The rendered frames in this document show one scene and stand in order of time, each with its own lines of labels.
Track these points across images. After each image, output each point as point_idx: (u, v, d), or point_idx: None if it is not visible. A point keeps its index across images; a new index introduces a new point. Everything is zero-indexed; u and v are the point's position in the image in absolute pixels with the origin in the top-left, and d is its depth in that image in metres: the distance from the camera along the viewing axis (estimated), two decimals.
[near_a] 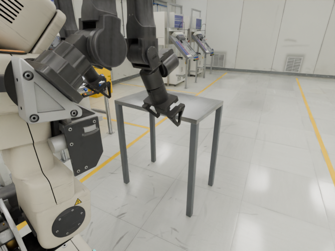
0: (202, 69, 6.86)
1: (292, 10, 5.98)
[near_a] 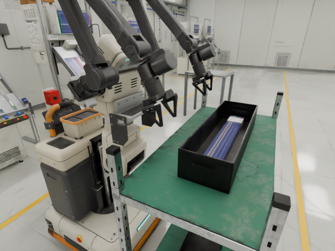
0: (211, 64, 8.73)
1: (281, 19, 7.85)
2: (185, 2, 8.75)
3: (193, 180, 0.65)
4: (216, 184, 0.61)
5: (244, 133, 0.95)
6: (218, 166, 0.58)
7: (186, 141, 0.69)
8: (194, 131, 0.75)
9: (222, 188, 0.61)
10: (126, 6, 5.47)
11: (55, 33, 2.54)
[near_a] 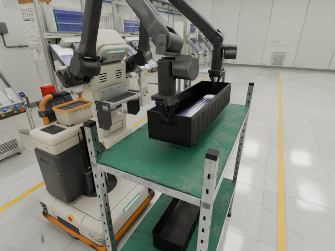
0: (208, 63, 8.84)
1: (276, 19, 7.96)
2: None
3: (161, 139, 0.74)
4: (180, 139, 0.70)
5: None
6: (179, 121, 0.67)
7: (156, 107, 0.78)
8: None
9: (185, 143, 0.69)
10: (123, 5, 5.59)
11: (51, 31, 2.66)
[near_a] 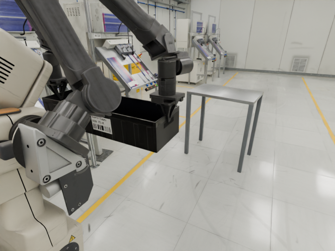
0: (216, 69, 7.52)
1: (299, 16, 6.64)
2: None
3: (165, 143, 0.71)
4: (174, 130, 0.76)
5: None
6: (174, 114, 0.73)
7: (138, 121, 0.65)
8: (119, 115, 0.68)
9: (176, 131, 0.78)
10: None
11: None
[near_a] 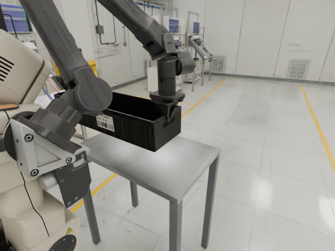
0: (200, 75, 6.45)
1: (297, 13, 5.56)
2: None
3: (164, 143, 0.71)
4: (175, 130, 0.76)
5: None
6: (175, 114, 0.73)
7: (137, 120, 0.66)
8: (120, 113, 0.69)
9: (178, 131, 0.78)
10: None
11: None
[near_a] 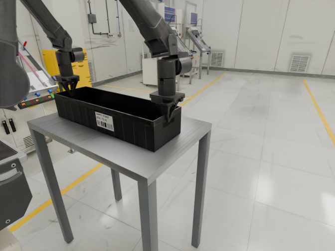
0: (198, 69, 6.23)
1: (299, 3, 5.35)
2: None
3: (164, 143, 0.71)
4: (175, 131, 0.76)
5: None
6: (175, 115, 0.73)
7: (137, 119, 0.66)
8: (120, 113, 0.69)
9: (178, 132, 0.78)
10: None
11: None
